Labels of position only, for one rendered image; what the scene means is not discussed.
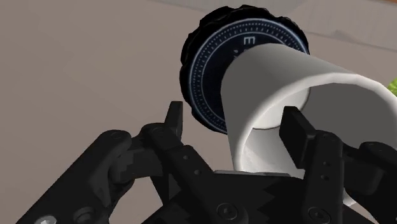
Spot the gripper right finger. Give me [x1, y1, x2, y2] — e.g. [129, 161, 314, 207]
[279, 106, 397, 224]

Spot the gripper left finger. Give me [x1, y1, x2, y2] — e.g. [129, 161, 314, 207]
[16, 101, 246, 224]

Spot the white cup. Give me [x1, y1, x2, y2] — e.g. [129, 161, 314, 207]
[220, 43, 397, 207]

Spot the black round compass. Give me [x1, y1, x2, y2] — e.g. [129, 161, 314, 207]
[179, 4, 310, 136]

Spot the green object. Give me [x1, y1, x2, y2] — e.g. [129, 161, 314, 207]
[387, 78, 397, 97]

